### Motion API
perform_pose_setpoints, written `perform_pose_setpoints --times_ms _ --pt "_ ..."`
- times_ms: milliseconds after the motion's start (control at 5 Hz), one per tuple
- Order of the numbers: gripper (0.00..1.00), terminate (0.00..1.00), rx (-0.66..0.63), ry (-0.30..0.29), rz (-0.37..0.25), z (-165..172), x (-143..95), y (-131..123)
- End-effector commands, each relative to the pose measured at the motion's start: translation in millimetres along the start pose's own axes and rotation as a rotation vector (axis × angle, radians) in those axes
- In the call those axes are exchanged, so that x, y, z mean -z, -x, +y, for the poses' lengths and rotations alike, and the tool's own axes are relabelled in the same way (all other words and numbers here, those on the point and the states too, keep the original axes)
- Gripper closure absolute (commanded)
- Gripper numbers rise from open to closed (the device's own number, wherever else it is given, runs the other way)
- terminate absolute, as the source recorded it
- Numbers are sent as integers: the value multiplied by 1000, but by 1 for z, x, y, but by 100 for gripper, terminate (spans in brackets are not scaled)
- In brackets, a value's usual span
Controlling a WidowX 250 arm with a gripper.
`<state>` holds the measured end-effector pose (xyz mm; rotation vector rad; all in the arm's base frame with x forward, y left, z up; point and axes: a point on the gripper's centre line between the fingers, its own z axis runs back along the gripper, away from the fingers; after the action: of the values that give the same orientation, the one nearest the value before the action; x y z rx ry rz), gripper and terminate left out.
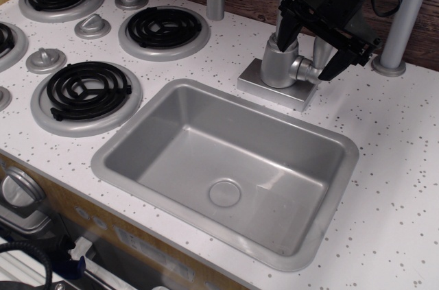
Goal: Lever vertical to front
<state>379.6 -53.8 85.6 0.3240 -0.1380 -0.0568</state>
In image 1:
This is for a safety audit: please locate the silver stove knob edge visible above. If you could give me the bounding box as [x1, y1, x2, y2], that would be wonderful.
[0, 86, 12, 111]

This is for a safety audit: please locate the black coil burner far left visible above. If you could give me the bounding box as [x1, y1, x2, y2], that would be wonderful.
[1, 22, 28, 72]

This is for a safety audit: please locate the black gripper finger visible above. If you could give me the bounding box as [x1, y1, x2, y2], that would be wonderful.
[318, 50, 357, 81]
[277, 8, 303, 52]

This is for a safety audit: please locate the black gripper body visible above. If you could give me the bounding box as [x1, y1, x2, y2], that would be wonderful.
[278, 0, 381, 66]

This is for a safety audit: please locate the silver stove knob middle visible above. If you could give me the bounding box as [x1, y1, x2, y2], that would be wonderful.
[74, 14, 111, 40]

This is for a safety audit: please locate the black coil burner back right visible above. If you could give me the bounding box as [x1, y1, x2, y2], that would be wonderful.
[118, 6, 210, 62]

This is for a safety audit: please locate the silver stove knob lower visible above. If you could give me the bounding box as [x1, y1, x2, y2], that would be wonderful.
[25, 48, 67, 75]

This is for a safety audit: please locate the silver oven door handle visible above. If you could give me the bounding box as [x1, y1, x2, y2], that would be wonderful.
[1, 206, 52, 237]

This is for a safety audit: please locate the grey support pole with base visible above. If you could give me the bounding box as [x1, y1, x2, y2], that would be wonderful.
[372, 0, 423, 77]

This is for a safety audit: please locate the silver oven knob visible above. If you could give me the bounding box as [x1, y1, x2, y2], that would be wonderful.
[1, 167, 45, 208]

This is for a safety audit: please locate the silver stove knob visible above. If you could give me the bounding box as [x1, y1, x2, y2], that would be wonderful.
[74, 14, 111, 40]
[25, 48, 67, 75]
[115, 0, 149, 10]

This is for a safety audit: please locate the black coil burner front right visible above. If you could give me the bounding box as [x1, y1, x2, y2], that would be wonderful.
[31, 61, 143, 137]

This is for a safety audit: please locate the silver stove knob top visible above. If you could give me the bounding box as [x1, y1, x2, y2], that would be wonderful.
[115, 0, 149, 10]

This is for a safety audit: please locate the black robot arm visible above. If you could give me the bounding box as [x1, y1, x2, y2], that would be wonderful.
[277, 0, 402, 82]

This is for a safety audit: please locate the black cable bottom left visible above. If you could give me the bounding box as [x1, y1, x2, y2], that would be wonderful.
[0, 239, 54, 286]

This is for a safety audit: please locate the grey toy sink basin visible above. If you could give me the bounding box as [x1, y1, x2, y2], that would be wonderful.
[91, 79, 359, 272]

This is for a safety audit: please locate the silver toy faucet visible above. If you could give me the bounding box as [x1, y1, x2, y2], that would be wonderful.
[206, 0, 318, 112]

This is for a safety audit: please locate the silver faucet lever handle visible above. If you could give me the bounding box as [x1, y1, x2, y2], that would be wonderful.
[289, 36, 333, 85]

